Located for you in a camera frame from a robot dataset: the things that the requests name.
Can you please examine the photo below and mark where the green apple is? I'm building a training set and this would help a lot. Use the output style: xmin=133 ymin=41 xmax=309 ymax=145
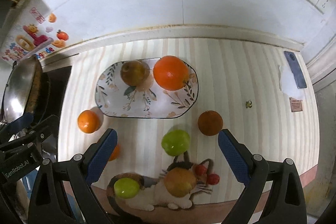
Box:
xmin=113 ymin=177 xmax=140 ymax=199
xmin=161 ymin=130 xmax=190 ymax=156

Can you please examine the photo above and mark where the small orange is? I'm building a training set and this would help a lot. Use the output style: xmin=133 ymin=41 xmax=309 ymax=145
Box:
xmin=77 ymin=110 xmax=100 ymax=134
xmin=108 ymin=144 xmax=121 ymax=161

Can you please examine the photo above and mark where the red yellow apple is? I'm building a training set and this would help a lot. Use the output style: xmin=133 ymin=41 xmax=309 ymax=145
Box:
xmin=163 ymin=167 xmax=197 ymax=198

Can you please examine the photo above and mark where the dark brownish orange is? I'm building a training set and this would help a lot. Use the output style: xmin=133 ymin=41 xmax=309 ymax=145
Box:
xmin=198 ymin=110 xmax=224 ymax=136

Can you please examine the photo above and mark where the steel wok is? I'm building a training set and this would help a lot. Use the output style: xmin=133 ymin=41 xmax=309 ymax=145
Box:
xmin=2 ymin=55 xmax=43 ymax=123

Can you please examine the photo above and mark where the cherry tomato lower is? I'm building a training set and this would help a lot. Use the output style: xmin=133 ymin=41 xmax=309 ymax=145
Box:
xmin=206 ymin=173 xmax=220 ymax=185

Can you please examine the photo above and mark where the cherry tomato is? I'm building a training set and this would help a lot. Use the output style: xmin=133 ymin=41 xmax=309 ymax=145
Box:
xmin=206 ymin=173 xmax=220 ymax=185
xmin=194 ymin=164 xmax=207 ymax=176

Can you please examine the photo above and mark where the cherry tomato upper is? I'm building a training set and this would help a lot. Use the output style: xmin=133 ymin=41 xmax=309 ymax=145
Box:
xmin=194 ymin=164 xmax=207 ymax=176

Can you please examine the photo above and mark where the small brown label card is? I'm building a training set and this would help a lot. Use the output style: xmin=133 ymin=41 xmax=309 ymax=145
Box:
xmin=289 ymin=97 xmax=303 ymax=113

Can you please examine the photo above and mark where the small green fruit stem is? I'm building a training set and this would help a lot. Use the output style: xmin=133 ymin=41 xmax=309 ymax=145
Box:
xmin=245 ymin=100 xmax=252 ymax=109

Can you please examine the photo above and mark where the white crumpled tissue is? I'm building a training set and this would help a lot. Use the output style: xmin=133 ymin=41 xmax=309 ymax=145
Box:
xmin=279 ymin=65 xmax=305 ymax=100

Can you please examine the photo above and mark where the blue smartphone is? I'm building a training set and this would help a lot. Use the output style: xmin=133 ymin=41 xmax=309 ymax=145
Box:
xmin=284 ymin=51 xmax=307 ymax=89

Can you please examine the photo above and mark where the brownish red apple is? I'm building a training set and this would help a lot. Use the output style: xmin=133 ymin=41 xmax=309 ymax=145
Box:
xmin=120 ymin=60 xmax=150 ymax=86

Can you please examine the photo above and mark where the floral oval ceramic plate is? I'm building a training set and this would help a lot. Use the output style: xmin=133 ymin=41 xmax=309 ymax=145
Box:
xmin=94 ymin=61 xmax=199 ymax=119

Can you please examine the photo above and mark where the striped cat table mat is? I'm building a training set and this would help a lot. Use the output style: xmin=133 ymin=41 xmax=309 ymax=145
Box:
xmin=58 ymin=39 xmax=319 ymax=223

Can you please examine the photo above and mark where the large bright orange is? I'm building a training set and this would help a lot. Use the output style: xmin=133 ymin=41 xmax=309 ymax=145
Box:
xmin=153 ymin=56 xmax=189 ymax=91

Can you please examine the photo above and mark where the colourful wall sticker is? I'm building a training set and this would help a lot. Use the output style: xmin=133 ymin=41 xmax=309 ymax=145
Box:
xmin=1 ymin=5 xmax=70 ymax=64

